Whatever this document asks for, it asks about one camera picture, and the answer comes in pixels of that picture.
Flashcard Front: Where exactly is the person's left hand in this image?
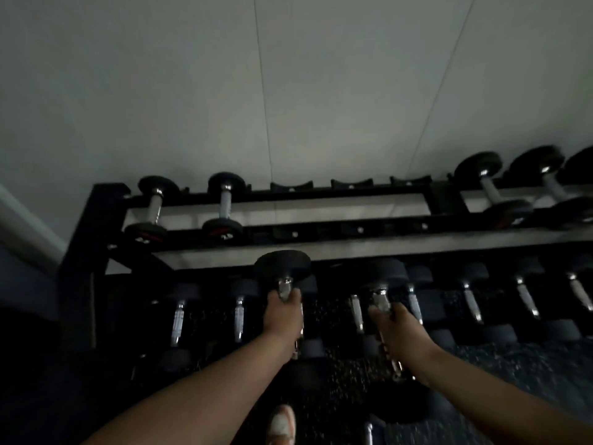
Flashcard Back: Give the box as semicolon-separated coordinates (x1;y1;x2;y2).
262;288;305;344

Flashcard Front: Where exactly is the person's right hand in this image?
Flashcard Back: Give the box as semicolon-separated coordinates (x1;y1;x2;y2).
368;301;442;386

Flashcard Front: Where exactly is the black rubber dumbbell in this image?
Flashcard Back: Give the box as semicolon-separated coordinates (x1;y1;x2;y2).
124;175;182;249
562;145;593;187
253;250;327;394
202;172;247;243
509;145;593;228
453;151;535;230
365;258;437;425

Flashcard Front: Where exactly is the person's left forearm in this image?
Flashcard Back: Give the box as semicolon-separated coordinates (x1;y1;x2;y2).
82;333;297;445

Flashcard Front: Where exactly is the person's right forearm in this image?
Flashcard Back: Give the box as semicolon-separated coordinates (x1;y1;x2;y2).
416;344;593;445

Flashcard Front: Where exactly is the row of black dumbbells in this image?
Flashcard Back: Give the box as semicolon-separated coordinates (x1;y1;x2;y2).
158;256;593;367

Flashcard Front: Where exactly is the person's white shoe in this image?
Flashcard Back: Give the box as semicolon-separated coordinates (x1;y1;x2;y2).
268;404;297;445

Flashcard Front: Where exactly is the black metal dumbbell rack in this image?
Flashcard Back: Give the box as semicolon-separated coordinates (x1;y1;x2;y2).
58;173;593;367

